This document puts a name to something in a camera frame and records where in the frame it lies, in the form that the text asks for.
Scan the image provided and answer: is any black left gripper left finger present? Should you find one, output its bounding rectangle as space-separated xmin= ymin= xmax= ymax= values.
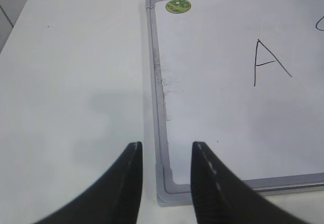
xmin=39 ymin=142 xmax=143 ymax=223

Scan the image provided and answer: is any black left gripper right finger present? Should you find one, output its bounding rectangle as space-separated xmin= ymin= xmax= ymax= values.
xmin=191 ymin=142 xmax=323 ymax=223

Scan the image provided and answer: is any round green sticker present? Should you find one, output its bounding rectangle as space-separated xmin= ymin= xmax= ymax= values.
xmin=166 ymin=0 xmax=191 ymax=14

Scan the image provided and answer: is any white whiteboard with aluminium frame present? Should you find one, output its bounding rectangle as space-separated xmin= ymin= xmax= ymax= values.
xmin=146 ymin=0 xmax=323 ymax=207

